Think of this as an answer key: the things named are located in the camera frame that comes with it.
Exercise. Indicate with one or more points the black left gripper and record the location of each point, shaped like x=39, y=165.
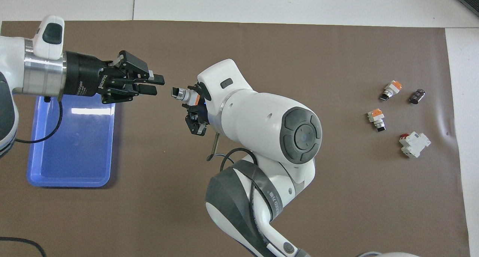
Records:
x=84, y=77

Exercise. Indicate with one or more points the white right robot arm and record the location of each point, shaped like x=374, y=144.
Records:
x=258, y=118

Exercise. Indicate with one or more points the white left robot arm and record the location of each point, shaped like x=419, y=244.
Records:
x=11, y=55

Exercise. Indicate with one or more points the white circuit breaker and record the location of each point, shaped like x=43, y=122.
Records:
x=415, y=144

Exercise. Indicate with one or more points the orange white selector switch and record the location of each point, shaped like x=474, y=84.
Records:
x=181, y=93
x=391, y=88
x=375, y=116

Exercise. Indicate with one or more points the small dark cylindrical component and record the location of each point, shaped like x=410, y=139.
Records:
x=417, y=96

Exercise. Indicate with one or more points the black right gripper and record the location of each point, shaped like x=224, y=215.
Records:
x=204, y=116

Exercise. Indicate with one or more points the brown table mat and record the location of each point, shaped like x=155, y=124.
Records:
x=149, y=212

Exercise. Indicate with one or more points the blue plastic tray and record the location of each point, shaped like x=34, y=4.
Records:
x=75, y=156

